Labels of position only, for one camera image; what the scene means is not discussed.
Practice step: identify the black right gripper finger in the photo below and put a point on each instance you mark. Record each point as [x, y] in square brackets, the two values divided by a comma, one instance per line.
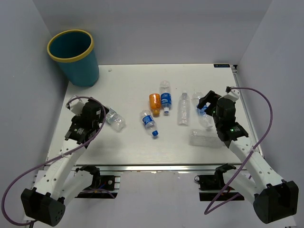
[210, 100]
[206, 109]

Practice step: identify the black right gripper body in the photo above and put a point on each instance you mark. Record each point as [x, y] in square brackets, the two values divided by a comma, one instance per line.
[215, 117]

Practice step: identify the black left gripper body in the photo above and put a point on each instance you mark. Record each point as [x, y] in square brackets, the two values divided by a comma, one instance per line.
[76, 119]

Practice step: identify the clear bottle with blue label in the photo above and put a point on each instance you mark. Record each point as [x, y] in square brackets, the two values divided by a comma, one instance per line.
[205, 120]

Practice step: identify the blue label bottle white cap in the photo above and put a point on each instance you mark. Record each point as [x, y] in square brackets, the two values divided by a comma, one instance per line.
[165, 95]

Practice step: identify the orange plastic bottle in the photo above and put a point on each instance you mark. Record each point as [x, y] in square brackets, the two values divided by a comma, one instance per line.
[155, 104]

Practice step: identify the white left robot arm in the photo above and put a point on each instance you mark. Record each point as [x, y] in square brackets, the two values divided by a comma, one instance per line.
[46, 202]

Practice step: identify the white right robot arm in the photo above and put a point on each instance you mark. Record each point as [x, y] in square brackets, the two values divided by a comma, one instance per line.
[273, 198]

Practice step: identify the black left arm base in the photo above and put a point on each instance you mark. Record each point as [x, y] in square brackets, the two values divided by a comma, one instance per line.
[103, 186]

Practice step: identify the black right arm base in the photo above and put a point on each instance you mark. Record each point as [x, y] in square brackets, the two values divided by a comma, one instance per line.
[210, 185]

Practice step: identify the teal bin with yellow rim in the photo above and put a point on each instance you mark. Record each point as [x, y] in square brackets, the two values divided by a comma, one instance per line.
[73, 51]

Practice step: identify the clear unlabelled plastic bottle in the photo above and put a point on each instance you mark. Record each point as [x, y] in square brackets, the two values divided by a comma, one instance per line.
[183, 109]

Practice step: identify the crushed clear plastic bottle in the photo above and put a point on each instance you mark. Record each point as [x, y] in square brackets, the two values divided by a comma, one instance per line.
[204, 138]

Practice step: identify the blue table corner sticker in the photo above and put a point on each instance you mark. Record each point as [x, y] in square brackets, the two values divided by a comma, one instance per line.
[221, 65]

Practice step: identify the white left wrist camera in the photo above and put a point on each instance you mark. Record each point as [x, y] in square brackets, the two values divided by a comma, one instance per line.
[75, 105]

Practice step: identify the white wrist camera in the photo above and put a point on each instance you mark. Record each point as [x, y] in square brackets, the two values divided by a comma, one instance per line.
[75, 105]
[232, 94]

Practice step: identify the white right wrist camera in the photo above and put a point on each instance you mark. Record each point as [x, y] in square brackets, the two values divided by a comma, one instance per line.
[232, 94]

